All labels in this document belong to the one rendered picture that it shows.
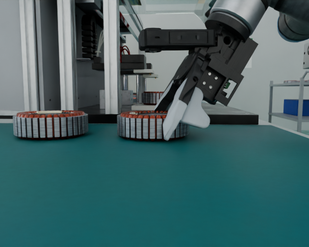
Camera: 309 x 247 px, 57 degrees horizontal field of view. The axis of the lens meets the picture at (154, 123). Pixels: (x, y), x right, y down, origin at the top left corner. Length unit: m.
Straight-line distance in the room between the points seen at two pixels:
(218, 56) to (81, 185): 0.31
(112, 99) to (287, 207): 0.50
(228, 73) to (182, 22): 5.88
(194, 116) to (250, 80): 5.97
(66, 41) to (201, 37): 0.33
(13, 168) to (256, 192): 0.21
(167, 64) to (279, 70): 2.31
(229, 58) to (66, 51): 0.37
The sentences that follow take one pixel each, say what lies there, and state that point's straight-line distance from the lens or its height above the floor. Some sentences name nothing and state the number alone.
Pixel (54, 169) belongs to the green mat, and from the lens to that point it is 0.28.
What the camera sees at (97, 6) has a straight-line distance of 0.77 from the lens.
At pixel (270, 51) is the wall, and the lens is 6.51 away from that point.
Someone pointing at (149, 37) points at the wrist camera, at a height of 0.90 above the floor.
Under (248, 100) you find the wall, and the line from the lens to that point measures 6.35.
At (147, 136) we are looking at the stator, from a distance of 0.39.
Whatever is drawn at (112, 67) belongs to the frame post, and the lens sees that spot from 0.65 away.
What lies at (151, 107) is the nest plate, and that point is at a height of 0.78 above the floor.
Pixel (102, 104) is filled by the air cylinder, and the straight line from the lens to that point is 0.81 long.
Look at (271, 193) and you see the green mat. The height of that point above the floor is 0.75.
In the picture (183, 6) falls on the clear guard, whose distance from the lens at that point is 0.88.
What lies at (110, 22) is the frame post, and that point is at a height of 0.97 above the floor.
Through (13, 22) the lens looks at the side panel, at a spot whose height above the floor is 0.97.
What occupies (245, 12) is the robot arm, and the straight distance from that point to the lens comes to 0.46.
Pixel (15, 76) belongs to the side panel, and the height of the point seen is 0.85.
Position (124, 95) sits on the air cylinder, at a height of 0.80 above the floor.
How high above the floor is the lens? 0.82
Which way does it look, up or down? 6 degrees down
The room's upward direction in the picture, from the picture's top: straight up
